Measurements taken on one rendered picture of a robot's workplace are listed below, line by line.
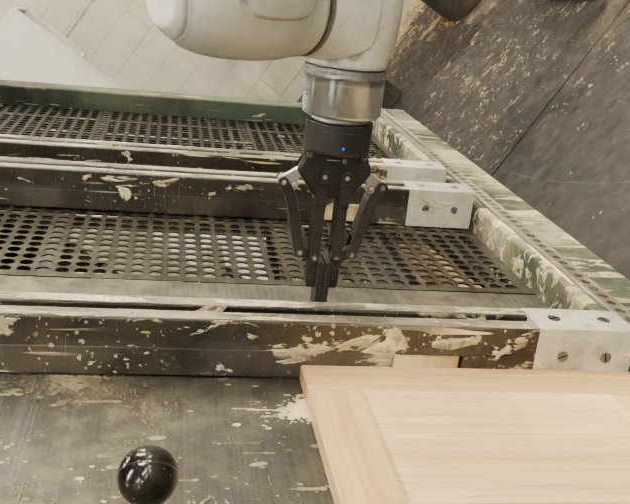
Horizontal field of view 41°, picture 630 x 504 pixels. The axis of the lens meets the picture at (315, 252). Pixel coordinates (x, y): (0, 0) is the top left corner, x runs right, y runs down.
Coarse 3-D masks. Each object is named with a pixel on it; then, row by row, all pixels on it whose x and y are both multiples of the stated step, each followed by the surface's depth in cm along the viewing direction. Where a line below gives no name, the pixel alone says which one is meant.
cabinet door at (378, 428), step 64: (320, 384) 91; (384, 384) 93; (448, 384) 94; (512, 384) 96; (576, 384) 98; (320, 448) 82; (384, 448) 81; (448, 448) 82; (512, 448) 84; (576, 448) 85
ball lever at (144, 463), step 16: (144, 448) 52; (160, 448) 52; (128, 464) 51; (144, 464) 51; (160, 464) 51; (176, 464) 52; (128, 480) 51; (144, 480) 50; (160, 480) 51; (176, 480) 52; (128, 496) 51; (144, 496) 51; (160, 496) 51
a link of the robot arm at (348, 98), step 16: (304, 80) 91; (320, 80) 89; (336, 80) 88; (352, 80) 88; (368, 80) 88; (384, 80) 90; (304, 96) 93; (320, 96) 89; (336, 96) 88; (352, 96) 88; (368, 96) 89; (320, 112) 90; (336, 112) 89; (352, 112) 89; (368, 112) 90
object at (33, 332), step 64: (0, 320) 88; (64, 320) 89; (128, 320) 90; (192, 320) 92; (256, 320) 93; (320, 320) 94; (384, 320) 96; (448, 320) 98; (512, 320) 102; (576, 320) 102
